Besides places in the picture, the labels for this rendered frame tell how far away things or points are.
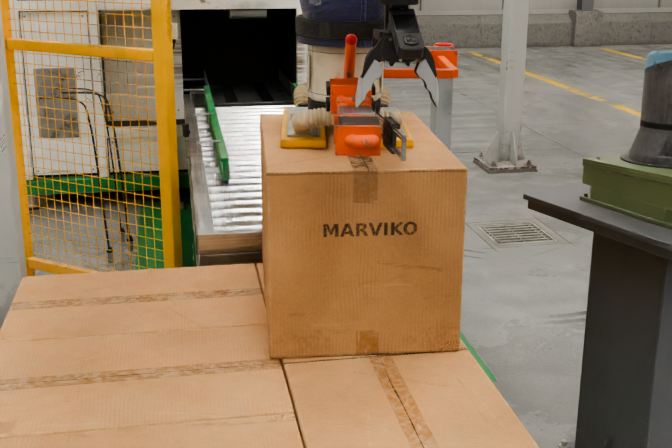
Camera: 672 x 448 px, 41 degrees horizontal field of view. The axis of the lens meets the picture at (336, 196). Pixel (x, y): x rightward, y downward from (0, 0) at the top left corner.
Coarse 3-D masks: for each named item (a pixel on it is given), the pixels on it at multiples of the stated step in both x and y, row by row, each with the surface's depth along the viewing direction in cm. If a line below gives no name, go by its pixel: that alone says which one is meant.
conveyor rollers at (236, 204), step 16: (224, 112) 441; (240, 112) 442; (256, 112) 443; (272, 112) 444; (208, 128) 405; (224, 128) 406; (240, 128) 407; (256, 128) 408; (208, 144) 378; (240, 144) 380; (256, 144) 374; (208, 160) 352; (240, 160) 354; (256, 160) 348; (208, 176) 327; (240, 176) 329; (256, 176) 329; (208, 192) 310; (224, 192) 310; (240, 192) 311; (256, 192) 305; (224, 208) 293; (240, 208) 287; (256, 208) 287; (224, 224) 276; (240, 224) 277; (256, 224) 277
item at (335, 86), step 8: (336, 80) 186; (344, 80) 186; (352, 80) 186; (328, 88) 180; (336, 88) 179; (344, 88) 179; (352, 88) 179; (336, 96) 179; (368, 96) 179; (328, 104) 180; (352, 104) 180
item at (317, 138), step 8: (304, 104) 216; (288, 112) 221; (288, 120) 210; (288, 128) 202; (312, 128) 202; (320, 128) 205; (288, 136) 196; (296, 136) 196; (304, 136) 196; (312, 136) 196; (320, 136) 197; (280, 144) 195; (288, 144) 194; (296, 144) 194; (304, 144) 194; (312, 144) 194; (320, 144) 195
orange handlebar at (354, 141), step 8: (440, 56) 232; (440, 64) 227; (448, 64) 219; (384, 72) 211; (392, 72) 211; (400, 72) 211; (408, 72) 211; (440, 72) 211; (448, 72) 211; (456, 72) 212; (344, 96) 178; (352, 96) 174; (336, 104) 175; (344, 104) 170; (368, 104) 173; (336, 112) 174; (352, 136) 145; (360, 136) 145; (368, 136) 145; (376, 136) 146; (352, 144) 145; (360, 144) 144; (368, 144) 145; (376, 144) 146
